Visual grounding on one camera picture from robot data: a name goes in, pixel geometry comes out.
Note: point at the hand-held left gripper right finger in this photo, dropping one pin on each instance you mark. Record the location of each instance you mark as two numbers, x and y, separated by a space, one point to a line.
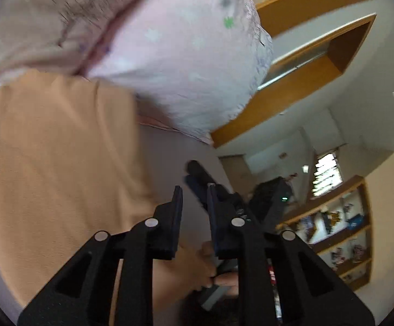
217 227

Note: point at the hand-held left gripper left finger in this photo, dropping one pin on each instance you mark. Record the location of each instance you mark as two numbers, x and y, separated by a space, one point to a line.
173 217

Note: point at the beige door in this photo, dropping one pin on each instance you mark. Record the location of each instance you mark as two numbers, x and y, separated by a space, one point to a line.
234 173

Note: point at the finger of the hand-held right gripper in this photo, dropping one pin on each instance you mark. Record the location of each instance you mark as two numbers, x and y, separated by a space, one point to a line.
195 186
198 169

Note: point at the wooden bookshelf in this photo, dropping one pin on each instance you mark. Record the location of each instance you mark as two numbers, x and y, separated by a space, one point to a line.
346 234

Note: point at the person's right forearm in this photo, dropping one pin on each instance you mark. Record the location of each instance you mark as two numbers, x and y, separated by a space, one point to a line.
173 278

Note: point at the peach cloth garment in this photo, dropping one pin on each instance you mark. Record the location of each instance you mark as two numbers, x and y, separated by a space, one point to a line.
61 163

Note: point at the pink patterned pillow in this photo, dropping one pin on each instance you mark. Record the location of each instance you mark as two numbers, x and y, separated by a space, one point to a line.
169 51

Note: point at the person's right hand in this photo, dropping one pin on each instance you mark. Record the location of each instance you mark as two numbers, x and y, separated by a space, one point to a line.
205 268

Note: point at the bright window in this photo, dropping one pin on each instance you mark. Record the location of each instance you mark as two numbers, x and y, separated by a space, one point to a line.
326 175

